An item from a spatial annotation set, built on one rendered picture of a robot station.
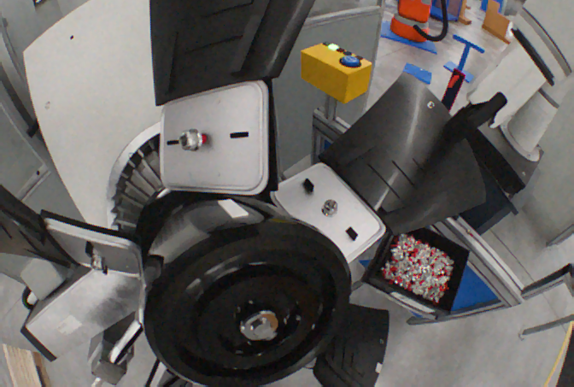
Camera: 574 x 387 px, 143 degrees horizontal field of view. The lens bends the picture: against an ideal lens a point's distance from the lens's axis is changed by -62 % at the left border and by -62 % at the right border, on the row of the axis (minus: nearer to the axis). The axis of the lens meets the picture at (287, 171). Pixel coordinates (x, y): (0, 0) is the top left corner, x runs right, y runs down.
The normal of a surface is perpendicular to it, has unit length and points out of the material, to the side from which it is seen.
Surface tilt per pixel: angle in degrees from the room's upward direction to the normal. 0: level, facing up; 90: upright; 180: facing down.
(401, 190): 10
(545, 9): 80
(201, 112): 42
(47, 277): 50
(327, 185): 6
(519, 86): 85
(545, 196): 90
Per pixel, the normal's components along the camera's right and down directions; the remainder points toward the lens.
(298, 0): -0.11, -0.01
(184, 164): -0.38, 0.04
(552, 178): -0.77, 0.53
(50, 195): 0.64, 0.61
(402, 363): -0.04, -0.58
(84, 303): 0.47, 0.09
